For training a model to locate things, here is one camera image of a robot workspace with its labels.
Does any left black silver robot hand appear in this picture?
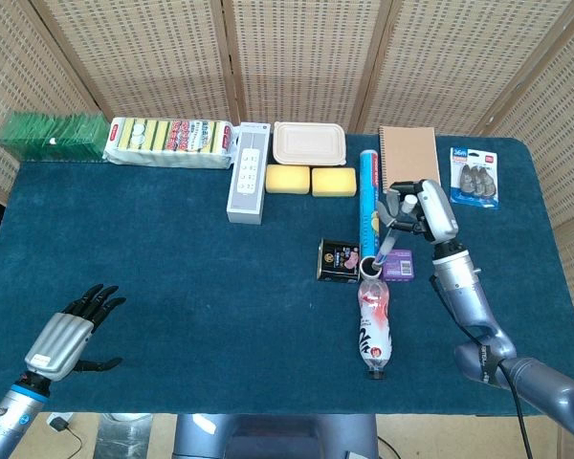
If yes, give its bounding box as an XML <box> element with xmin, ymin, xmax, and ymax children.
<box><xmin>24</xmin><ymin>283</ymin><xmax>127</xmax><ymax>383</ymax></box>

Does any right grey silver robot hand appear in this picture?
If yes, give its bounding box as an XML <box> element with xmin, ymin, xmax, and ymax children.
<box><xmin>375</xmin><ymin>179</ymin><xmax>460</xmax><ymax>247</ymax></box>

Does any transparent test tube white cap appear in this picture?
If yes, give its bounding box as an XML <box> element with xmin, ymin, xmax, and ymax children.
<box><xmin>371</xmin><ymin>194</ymin><xmax>418</xmax><ymax>272</ymax></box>

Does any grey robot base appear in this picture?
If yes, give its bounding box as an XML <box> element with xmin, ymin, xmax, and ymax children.
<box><xmin>171</xmin><ymin>413</ymin><xmax>382</xmax><ymax>459</ymax></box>

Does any small grey roll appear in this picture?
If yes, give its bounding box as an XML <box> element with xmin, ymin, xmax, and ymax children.
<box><xmin>358</xmin><ymin>255</ymin><xmax>383</xmax><ymax>281</ymax></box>

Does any brown spiral notebook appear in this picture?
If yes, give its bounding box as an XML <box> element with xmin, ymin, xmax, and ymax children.
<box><xmin>378</xmin><ymin>124</ymin><xmax>444</xmax><ymax>197</ymax></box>

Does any small purple box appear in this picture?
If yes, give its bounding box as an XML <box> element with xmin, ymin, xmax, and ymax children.
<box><xmin>381</xmin><ymin>247</ymin><xmax>416</xmax><ymax>282</ymax></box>

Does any blue cling film roll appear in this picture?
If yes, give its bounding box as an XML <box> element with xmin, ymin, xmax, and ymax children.
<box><xmin>358</xmin><ymin>149</ymin><xmax>388</xmax><ymax>259</ymax></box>

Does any yellow sponge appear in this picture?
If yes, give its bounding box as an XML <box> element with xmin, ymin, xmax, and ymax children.
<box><xmin>311</xmin><ymin>166</ymin><xmax>358</xmax><ymax>198</ymax></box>
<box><xmin>265</xmin><ymin>164</ymin><xmax>311</xmax><ymax>195</ymax></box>

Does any black luncheon meat can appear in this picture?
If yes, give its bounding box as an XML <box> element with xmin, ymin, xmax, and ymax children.
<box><xmin>317</xmin><ymin>237</ymin><xmax>364</xmax><ymax>283</ymax></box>

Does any metallic floor stand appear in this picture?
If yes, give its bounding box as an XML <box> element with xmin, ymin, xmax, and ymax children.
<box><xmin>95</xmin><ymin>413</ymin><xmax>154</xmax><ymax>459</ymax></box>

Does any plastic drink bottle red label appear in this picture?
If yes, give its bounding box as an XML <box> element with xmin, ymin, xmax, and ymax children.
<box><xmin>357</xmin><ymin>279</ymin><xmax>394</xmax><ymax>381</ymax></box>

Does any beige lidded food container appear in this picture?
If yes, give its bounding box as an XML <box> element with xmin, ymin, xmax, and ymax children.
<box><xmin>272</xmin><ymin>120</ymin><xmax>348</xmax><ymax>167</ymax></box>

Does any blue table mat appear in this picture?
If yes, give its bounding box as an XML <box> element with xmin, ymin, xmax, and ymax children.
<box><xmin>0</xmin><ymin>136</ymin><xmax>574</xmax><ymax>416</ymax></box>

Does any white power strip box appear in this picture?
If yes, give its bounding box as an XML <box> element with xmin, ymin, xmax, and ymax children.
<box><xmin>226</xmin><ymin>121</ymin><xmax>273</xmax><ymax>226</ymax></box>

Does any woven folding screen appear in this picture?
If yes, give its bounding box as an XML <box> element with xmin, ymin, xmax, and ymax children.
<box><xmin>0</xmin><ymin>0</ymin><xmax>574</xmax><ymax>431</ymax></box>

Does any green packaged sheet stack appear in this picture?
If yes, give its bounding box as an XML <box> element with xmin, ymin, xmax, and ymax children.
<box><xmin>0</xmin><ymin>111</ymin><xmax>111</xmax><ymax>162</ymax></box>

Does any packaged yellow sponge multipack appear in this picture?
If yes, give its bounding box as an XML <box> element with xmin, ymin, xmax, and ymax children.
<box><xmin>102</xmin><ymin>116</ymin><xmax>237</xmax><ymax>170</ymax></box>

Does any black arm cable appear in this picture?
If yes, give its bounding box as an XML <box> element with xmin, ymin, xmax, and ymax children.
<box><xmin>428</xmin><ymin>274</ymin><xmax>533</xmax><ymax>459</ymax></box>

